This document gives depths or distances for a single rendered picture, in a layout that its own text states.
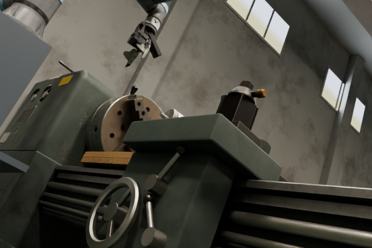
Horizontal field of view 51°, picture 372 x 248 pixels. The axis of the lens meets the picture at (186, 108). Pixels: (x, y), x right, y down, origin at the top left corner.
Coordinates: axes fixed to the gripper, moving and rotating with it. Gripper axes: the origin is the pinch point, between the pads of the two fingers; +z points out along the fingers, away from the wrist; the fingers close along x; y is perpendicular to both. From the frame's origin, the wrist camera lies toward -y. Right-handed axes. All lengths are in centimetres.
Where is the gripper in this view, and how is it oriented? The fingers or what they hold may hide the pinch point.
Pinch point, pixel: (134, 64)
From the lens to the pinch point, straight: 176.4
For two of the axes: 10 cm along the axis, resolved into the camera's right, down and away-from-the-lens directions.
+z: -3.7, 8.2, -4.4
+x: 5.9, -1.6, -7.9
